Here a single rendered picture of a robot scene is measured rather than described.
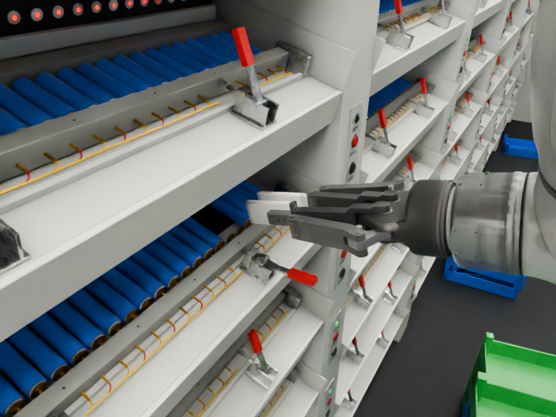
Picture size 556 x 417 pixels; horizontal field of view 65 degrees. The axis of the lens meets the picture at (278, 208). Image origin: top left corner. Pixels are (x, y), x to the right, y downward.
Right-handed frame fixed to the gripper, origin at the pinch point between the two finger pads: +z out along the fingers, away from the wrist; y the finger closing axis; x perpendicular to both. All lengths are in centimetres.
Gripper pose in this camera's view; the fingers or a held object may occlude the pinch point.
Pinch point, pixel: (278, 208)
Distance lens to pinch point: 52.3
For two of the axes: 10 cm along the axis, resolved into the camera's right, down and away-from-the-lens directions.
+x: 2.1, 8.9, 4.0
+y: -5.2, 4.5, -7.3
